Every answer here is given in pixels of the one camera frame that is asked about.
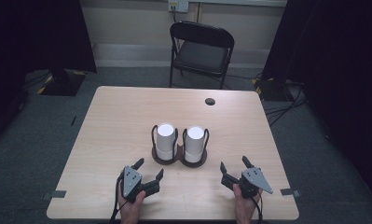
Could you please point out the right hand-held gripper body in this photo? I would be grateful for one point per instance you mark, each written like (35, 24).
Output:
(252, 182)

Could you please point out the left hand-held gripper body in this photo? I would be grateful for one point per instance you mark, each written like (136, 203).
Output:
(131, 182)

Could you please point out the dark double cup holder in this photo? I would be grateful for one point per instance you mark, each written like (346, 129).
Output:
(179, 155)

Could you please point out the stack of white paper cups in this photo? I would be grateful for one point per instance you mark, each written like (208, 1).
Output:
(195, 143)
(165, 140)

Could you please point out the person's right hand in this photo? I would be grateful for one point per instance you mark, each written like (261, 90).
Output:
(244, 205)

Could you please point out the person's left hand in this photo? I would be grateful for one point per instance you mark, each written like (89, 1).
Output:
(130, 207)

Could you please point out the grey tape strip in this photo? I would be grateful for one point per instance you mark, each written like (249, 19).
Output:
(53, 194)
(290, 192)

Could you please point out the black round table grommet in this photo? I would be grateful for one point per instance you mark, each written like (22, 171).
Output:
(210, 101)

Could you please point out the black stand base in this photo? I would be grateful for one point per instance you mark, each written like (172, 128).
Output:
(272, 88)
(62, 82)

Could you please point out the black folding chair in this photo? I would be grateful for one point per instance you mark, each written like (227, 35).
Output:
(202, 56)

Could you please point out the black curtain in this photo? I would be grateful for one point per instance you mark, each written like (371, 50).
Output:
(336, 62)
(34, 37)

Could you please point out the white wall socket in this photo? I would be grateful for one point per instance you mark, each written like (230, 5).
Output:
(178, 5)

